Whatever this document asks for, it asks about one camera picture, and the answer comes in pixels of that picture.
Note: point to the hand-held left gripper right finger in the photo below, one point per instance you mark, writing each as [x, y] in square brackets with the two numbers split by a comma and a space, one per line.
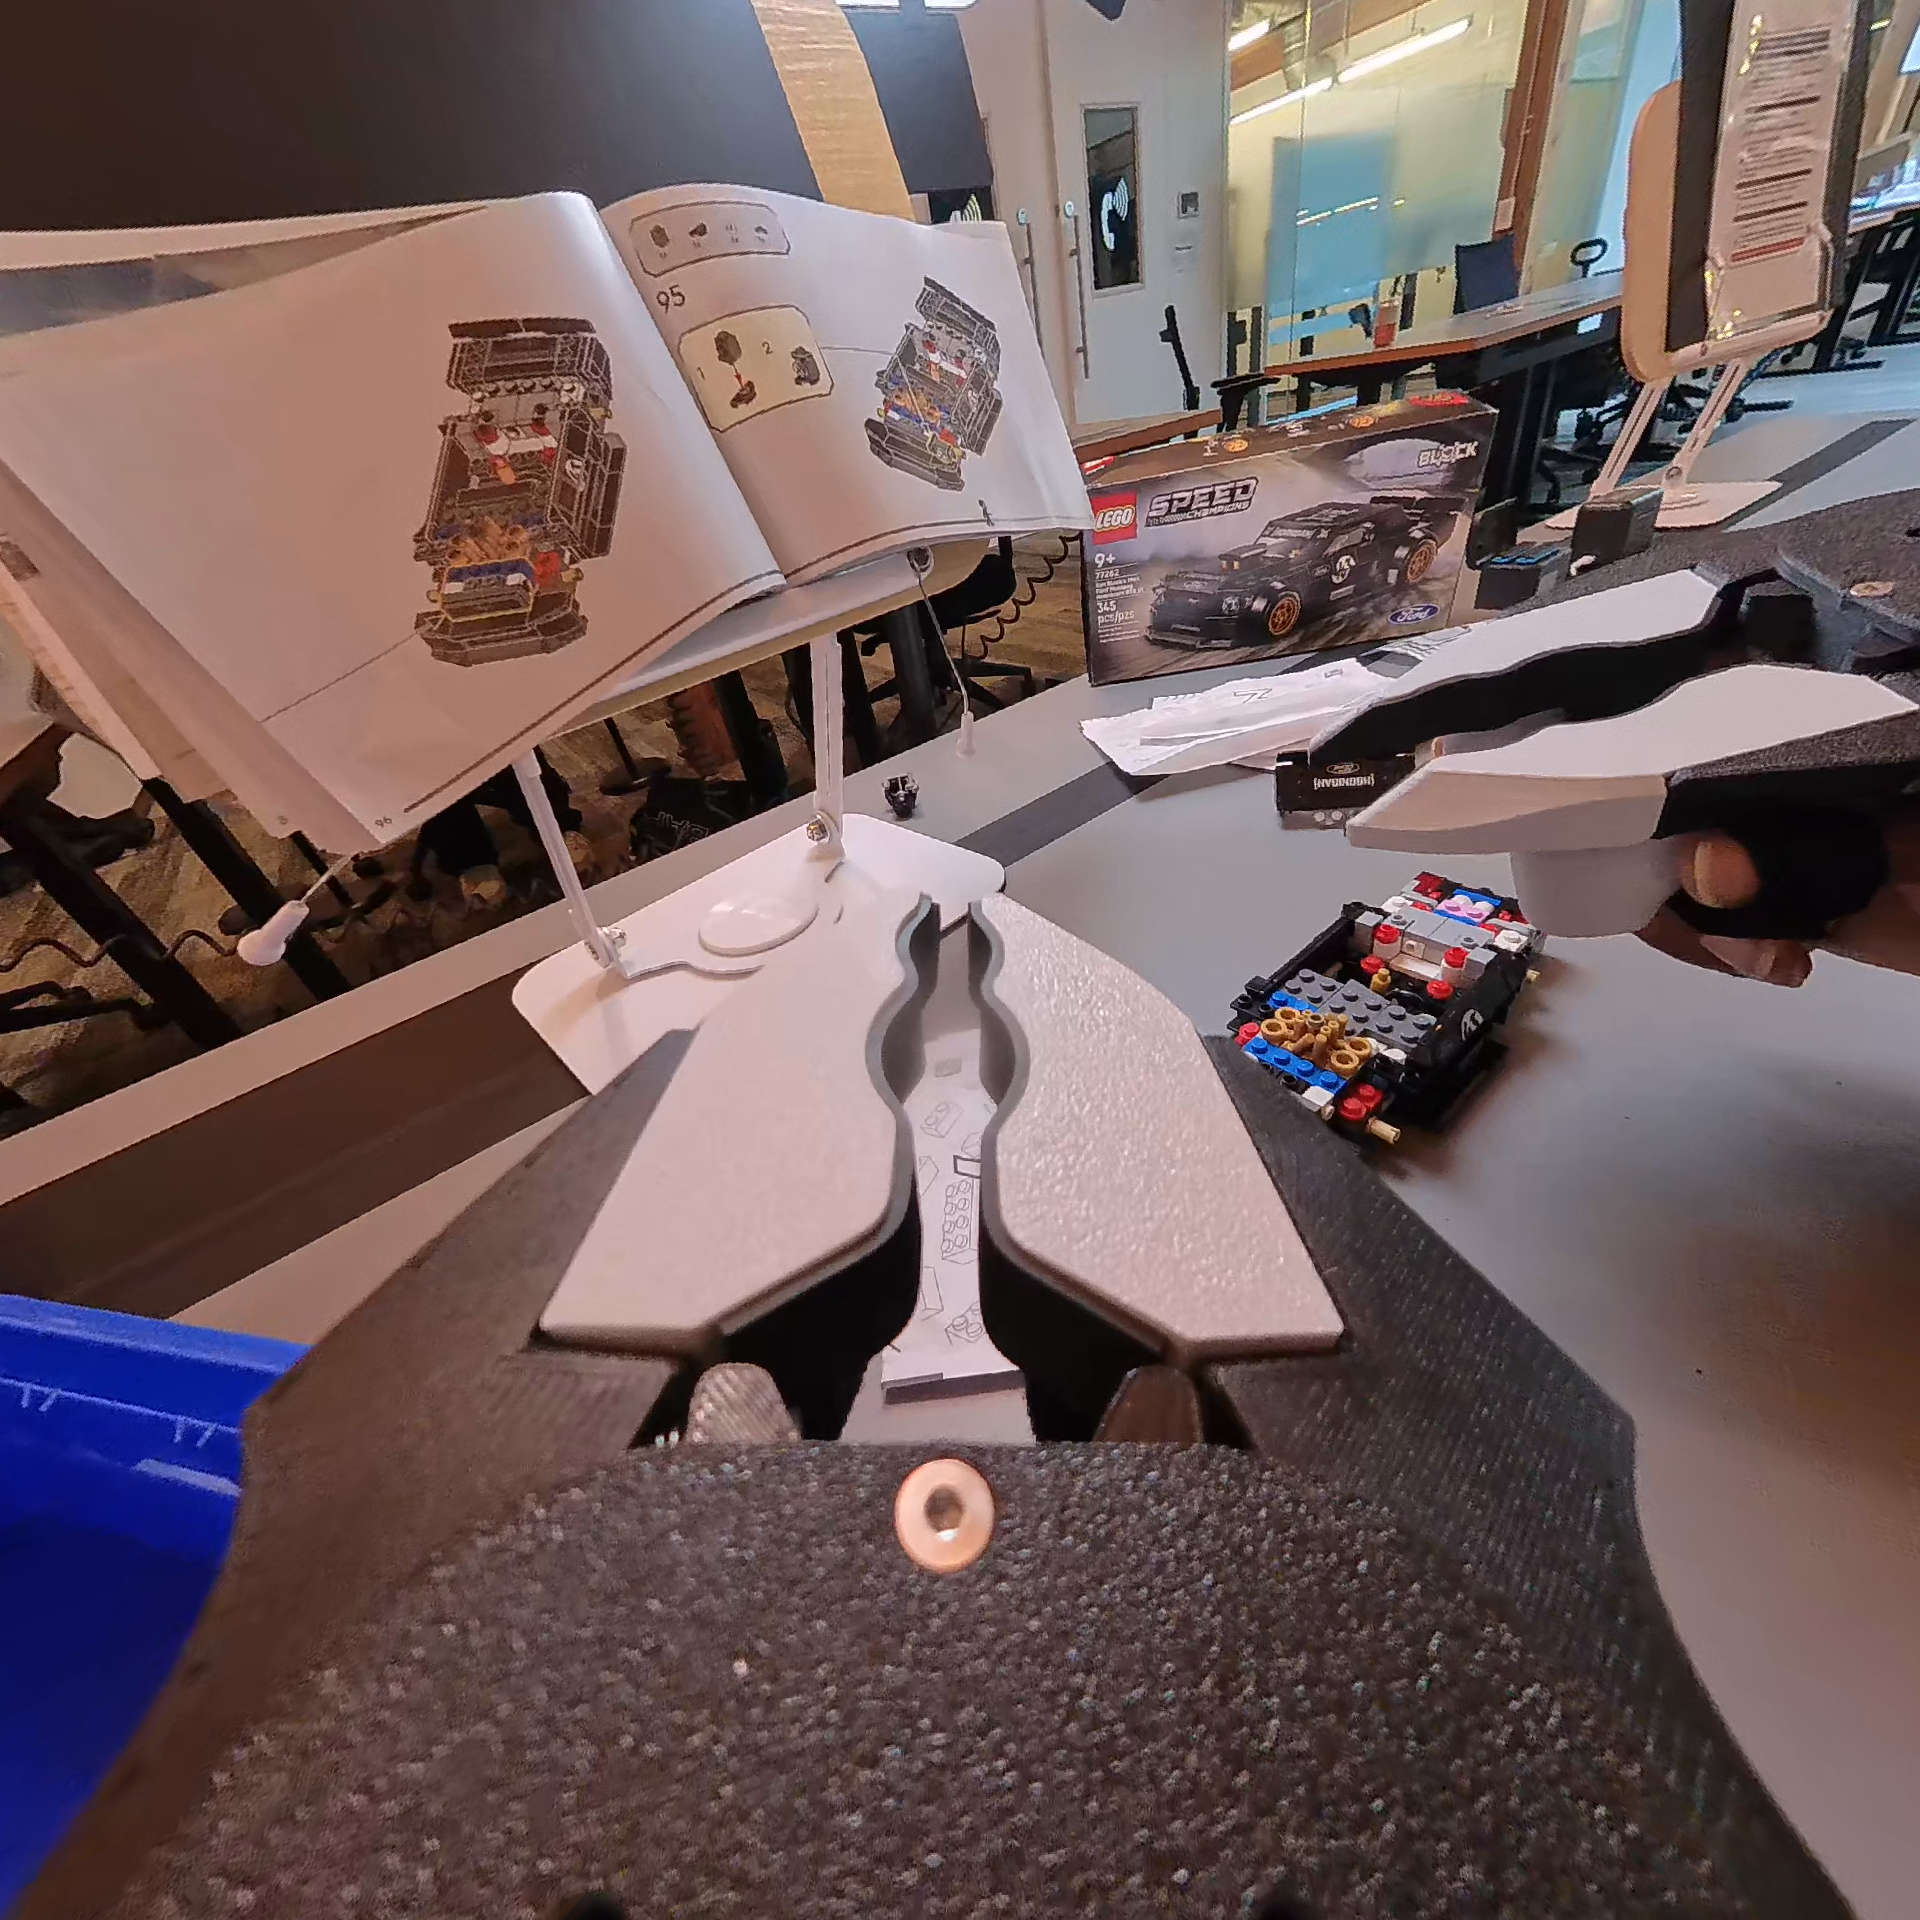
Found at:
[1155, 1170]

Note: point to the lego set box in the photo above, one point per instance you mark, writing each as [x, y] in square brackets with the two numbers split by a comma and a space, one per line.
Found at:
[1276, 510]

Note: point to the black printed lego plate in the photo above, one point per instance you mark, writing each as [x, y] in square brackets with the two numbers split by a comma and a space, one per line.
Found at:
[1328, 782]

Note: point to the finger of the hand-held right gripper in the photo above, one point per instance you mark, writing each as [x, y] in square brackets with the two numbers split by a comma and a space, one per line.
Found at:
[1591, 764]
[1575, 628]

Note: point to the white numbered paper bag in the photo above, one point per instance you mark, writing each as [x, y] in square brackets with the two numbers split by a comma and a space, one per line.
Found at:
[946, 1200]

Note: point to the white book stand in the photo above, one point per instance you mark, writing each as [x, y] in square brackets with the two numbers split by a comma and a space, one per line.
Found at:
[839, 885]

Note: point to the lego instruction booklet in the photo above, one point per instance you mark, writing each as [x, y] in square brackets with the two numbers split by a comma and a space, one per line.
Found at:
[376, 451]

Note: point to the black lego car model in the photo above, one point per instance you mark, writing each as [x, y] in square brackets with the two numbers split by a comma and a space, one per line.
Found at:
[1395, 1021]

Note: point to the small black box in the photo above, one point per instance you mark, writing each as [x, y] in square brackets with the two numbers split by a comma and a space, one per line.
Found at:
[1617, 536]
[1523, 576]

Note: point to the blue plastic parts bin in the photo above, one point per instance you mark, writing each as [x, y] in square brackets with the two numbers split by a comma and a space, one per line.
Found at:
[90, 1575]

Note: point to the person's right hand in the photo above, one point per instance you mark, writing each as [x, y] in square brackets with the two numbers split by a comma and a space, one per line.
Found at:
[1777, 960]

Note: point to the wooden office desk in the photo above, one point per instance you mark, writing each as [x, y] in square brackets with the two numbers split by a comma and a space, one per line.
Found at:
[1499, 316]

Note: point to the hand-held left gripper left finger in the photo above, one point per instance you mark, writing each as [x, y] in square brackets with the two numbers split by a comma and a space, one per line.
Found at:
[719, 1170]

